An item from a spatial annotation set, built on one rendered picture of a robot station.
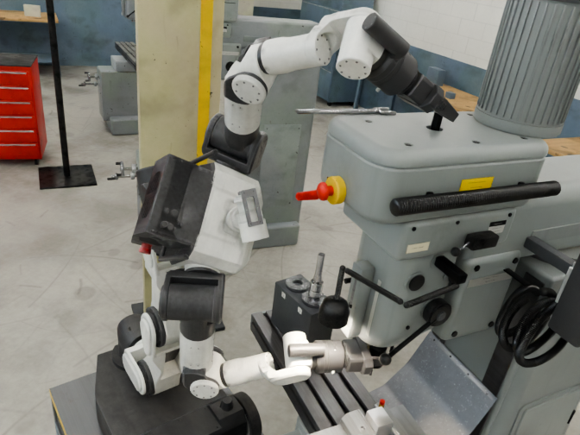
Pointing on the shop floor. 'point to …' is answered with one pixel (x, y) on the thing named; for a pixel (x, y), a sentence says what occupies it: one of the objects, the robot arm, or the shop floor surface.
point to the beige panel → (176, 85)
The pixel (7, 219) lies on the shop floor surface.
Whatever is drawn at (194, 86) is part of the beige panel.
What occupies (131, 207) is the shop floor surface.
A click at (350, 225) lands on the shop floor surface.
